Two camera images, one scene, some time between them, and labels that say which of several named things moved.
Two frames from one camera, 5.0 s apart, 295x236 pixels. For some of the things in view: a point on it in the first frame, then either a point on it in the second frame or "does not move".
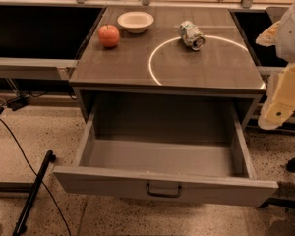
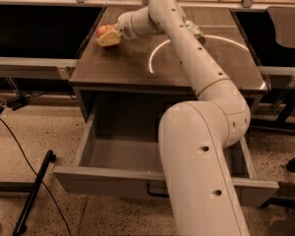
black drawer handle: [166, 195] does not move
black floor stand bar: [21, 226] does not move
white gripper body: [292, 38] to [125, 29]
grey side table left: [7, 67] does not move
